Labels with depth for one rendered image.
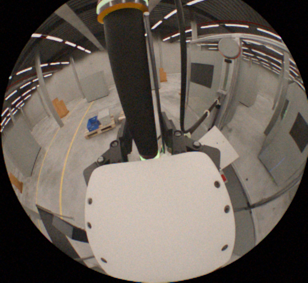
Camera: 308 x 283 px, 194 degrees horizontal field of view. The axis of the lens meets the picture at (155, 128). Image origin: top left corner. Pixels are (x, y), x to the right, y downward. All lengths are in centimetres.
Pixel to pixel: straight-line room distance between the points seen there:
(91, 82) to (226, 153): 746
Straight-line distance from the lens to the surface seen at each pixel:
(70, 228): 81
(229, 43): 75
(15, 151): 610
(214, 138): 63
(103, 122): 320
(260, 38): 82
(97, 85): 731
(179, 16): 16
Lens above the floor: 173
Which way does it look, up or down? 41 degrees down
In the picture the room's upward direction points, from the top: 7 degrees counter-clockwise
